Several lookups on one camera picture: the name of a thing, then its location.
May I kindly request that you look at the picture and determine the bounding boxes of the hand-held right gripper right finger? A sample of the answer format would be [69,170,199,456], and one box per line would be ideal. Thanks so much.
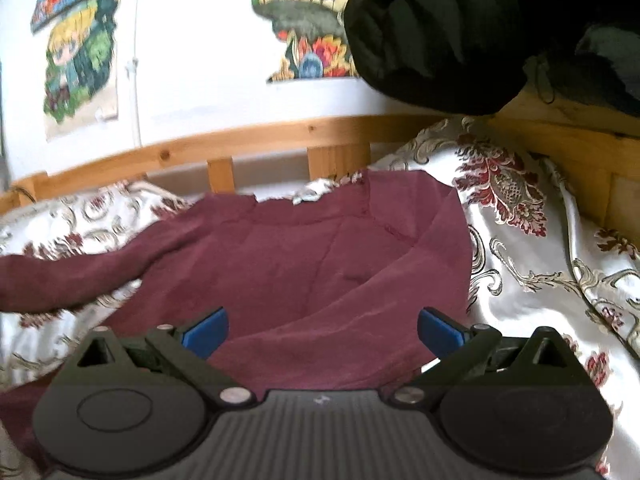
[390,307,582,407]

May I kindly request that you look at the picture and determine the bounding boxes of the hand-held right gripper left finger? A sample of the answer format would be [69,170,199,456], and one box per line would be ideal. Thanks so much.
[61,307,252,407]

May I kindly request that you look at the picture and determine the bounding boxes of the maroon sweater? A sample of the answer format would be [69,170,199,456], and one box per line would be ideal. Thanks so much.
[0,169,476,477]

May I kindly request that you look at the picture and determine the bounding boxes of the white floral bedspread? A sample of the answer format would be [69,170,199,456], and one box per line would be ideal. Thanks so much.
[0,116,640,480]

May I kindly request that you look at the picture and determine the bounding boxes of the black jacket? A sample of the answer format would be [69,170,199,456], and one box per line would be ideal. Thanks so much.
[343,0,640,117]

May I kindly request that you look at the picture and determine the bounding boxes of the wooden bed frame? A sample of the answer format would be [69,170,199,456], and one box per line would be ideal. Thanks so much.
[0,73,640,271]

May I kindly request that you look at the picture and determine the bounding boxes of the white wall cable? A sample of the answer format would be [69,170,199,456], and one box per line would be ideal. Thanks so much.
[126,0,145,149]

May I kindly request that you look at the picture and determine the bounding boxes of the cartoon character wall poster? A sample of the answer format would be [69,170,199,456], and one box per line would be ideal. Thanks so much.
[42,0,122,142]

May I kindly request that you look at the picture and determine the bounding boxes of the floral landscape wall poster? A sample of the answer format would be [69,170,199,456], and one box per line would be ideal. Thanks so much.
[250,0,377,84]

